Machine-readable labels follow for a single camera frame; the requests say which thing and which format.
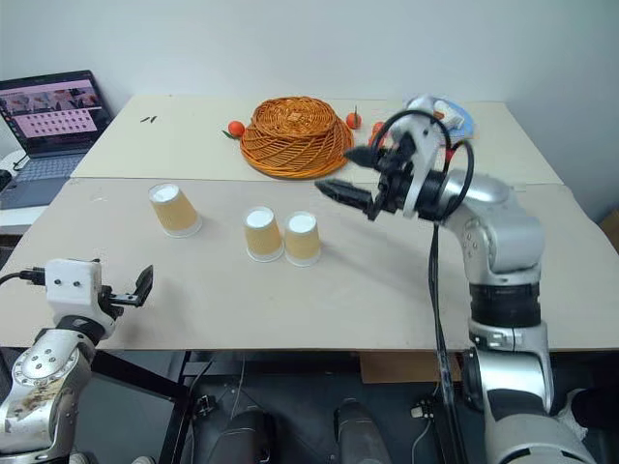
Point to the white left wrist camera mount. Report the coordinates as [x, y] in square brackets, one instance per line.
[70, 290]

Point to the white round side table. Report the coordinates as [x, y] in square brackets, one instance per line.
[10, 159]

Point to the black table frame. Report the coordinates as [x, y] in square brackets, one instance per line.
[145, 386]

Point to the dark rounded shape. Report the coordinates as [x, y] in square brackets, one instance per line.
[360, 430]
[244, 437]

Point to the blue plate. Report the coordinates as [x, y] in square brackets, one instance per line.
[466, 121]

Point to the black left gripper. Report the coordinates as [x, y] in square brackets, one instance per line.
[110, 299]

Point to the white power plug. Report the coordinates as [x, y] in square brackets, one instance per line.
[421, 409]

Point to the flat cardboard piece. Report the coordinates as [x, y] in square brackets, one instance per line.
[401, 367]

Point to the brown ribbed paper cup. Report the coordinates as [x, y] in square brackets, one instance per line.
[262, 239]
[302, 241]
[174, 212]

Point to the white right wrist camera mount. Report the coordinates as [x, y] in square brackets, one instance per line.
[428, 145]

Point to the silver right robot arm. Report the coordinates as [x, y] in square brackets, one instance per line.
[503, 232]

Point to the small orange fruit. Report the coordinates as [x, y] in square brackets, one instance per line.
[377, 128]

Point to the orange wicker basket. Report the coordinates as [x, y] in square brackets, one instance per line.
[295, 140]

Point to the small black clips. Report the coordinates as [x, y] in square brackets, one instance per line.
[148, 119]

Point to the orange with stem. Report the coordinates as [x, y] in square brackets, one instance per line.
[354, 121]

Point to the white packet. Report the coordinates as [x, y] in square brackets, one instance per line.
[452, 115]

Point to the black table clamp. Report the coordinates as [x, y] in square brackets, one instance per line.
[205, 405]

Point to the orange with green leaf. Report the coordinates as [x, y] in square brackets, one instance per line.
[236, 128]

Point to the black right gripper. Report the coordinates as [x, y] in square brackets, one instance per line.
[394, 169]

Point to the brown cardboard box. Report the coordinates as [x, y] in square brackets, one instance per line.
[610, 224]

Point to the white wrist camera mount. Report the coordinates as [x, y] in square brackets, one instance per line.
[70, 290]
[428, 145]

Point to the open grey laptop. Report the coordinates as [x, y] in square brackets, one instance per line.
[48, 130]

